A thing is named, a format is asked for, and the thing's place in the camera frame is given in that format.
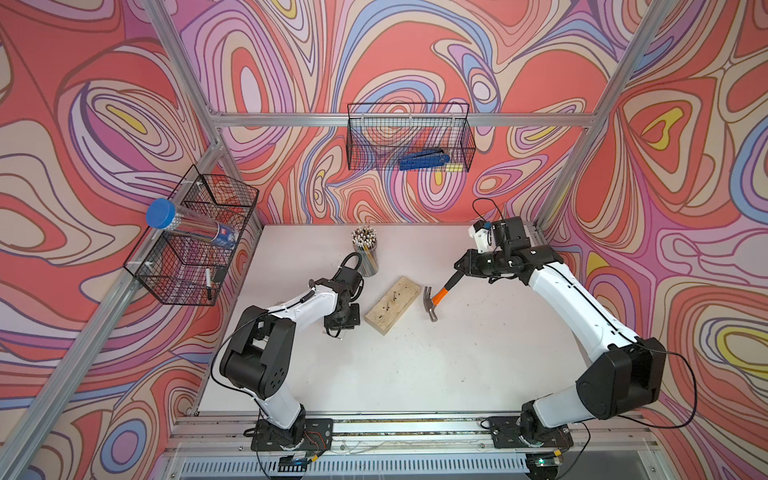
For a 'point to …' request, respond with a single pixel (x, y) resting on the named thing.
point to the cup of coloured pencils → (364, 241)
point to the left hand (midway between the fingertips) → (353, 324)
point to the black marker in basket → (208, 284)
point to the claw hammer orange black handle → (430, 303)
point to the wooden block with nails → (384, 314)
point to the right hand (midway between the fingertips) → (459, 272)
